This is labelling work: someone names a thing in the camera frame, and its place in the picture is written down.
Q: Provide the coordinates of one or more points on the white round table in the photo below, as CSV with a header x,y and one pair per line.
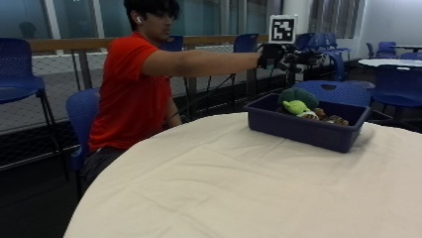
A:
x,y
389,62

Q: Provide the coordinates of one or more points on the white marker cube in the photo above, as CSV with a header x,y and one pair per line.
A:
x,y
282,29

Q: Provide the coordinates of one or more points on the green plush toy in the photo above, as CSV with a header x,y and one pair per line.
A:
x,y
298,104

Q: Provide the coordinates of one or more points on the brown striped plush toy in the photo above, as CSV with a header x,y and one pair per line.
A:
x,y
332,117

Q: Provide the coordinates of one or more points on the the person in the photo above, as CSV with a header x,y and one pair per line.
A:
x,y
132,95

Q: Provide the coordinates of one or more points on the blue plastic bin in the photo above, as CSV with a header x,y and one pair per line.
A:
x,y
304,127

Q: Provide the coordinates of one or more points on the cream tablecloth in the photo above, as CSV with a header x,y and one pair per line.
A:
x,y
264,185

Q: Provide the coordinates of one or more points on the blue chair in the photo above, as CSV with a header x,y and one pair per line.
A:
x,y
173,43
385,49
410,55
397,86
316,43
334,92
245,43
81,122
20,76

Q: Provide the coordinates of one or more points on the white earbud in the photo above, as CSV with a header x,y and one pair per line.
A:
x,y
139,20

